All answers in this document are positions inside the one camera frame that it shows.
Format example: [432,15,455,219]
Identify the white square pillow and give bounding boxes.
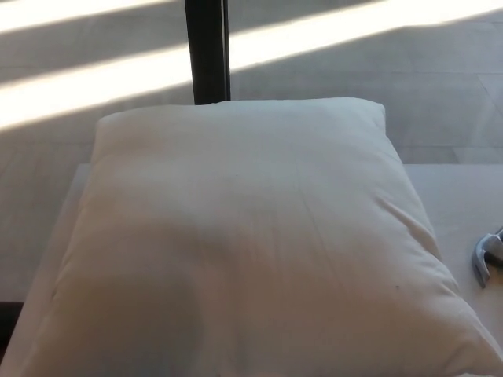
[21,97,503,377]

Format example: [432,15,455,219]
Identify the dark furniture edge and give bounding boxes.
[0,299,25,349]

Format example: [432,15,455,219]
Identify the black vertical post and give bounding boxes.
[183,0,233,106]

